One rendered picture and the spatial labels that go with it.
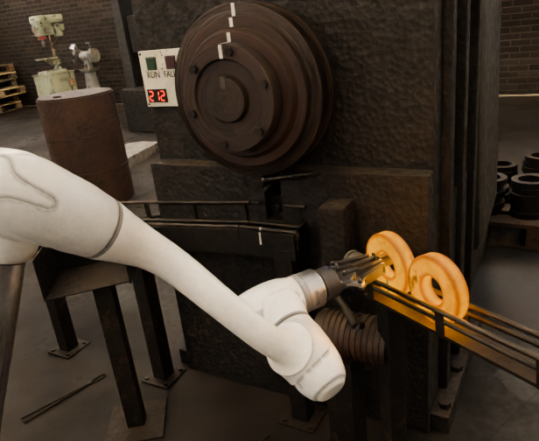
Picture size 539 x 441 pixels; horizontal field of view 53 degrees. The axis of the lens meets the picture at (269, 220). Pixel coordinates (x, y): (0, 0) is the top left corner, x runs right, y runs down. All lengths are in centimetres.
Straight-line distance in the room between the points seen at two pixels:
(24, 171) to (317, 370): 61
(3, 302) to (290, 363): 50
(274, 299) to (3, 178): 60
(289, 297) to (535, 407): 117
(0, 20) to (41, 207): 1171
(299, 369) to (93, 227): 47
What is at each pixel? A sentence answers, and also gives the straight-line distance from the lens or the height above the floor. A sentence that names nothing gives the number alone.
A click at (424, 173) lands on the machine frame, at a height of 87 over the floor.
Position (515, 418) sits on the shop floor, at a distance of 203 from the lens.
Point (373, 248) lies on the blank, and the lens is 134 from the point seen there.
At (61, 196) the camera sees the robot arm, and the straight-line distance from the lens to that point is 77.
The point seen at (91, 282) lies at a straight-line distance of 176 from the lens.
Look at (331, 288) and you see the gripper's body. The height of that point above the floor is 74.
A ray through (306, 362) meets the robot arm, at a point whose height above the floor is 71.
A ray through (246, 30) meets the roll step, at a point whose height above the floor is 128.
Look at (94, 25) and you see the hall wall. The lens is 1053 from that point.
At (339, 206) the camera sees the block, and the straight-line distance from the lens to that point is 149.
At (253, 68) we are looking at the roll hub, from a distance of 139.
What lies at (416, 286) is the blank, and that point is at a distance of 125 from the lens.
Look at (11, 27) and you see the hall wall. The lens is 1222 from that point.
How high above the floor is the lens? 132
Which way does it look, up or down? 21 degrees down
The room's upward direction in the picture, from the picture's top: 7 degrees counter-clockwise
